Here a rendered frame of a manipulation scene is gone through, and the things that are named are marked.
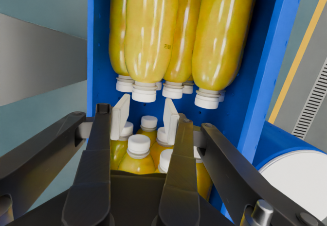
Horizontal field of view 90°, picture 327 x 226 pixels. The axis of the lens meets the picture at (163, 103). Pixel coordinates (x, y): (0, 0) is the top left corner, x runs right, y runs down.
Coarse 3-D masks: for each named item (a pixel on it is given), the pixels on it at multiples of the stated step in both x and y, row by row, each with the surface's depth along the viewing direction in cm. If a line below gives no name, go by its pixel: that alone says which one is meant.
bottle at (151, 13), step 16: (128, 0) 21; (144, 0) 20; (160, 0) 20; (176, 0) 22; (128, 16) 22; (144, 16) 20; (160, 16) 21; (176, 16) 23; (128, 32) 22; (144, 32) 21; (160, 32) 21; (128, 48) 22; (144, 48) 21; (160, 48) 22; (128, 64) 23; (144, 64) 22; (160, 64) 23; (144, 80) 24; (160, 80) 25
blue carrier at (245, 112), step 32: (96, 0) 24; (256, 0) 29; (288, 0) 15; (96, 32) 25; (256, 32) 29; (288, 32) 17; (96, 64) 27; (256, 64) 28; (96, 96) 28; (160, 96) 43; (192, 96) 42; (256, 96) 17; (224, 128) 36; (256, 128) 19
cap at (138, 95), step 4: (132, 92) 26; (136, 92) 25; (140, 92) 25; (144, 92) 25; (148, 92) 25; (152, 92) 25; (132, 96) 26; (136, 96) 25; (140, 96) 25; (144, 96) 25; (148, 96) 25; (152, 96) 25; (136, 100) 25; (140, 100) 25; (144, 100) 25; (148, 100) 25; (152, 100) 26
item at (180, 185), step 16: (192, 128) 13; (176, 144) 10; (192, 144) 10; (176, 160) 8; (192, 160) 8; (176, 176) 6; (192, 176) 7; (176, 192) 5; (192, 192) 5; (160, 208) 5; (176, 208) 5; (192, 208) 5; (160, 224) 4; (176, 224) 4; (192, 224) 4
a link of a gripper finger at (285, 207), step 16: (208, 128) 13; (208, 144) 12; (224, 144) 11; (208, 160) 12; (224, 160) 9; (240, 160) 9; (224, 176) 9; (240, 176) 8; (256, 176) 8; (224, 192) 9; (240, 192) 8; (256, 192) 7; (272, 192) 7; (240, 208) 8; (288, 208) 6; (272, 224) 6; (288, 224) 6; (304, 224) 6; (320, 224) 6
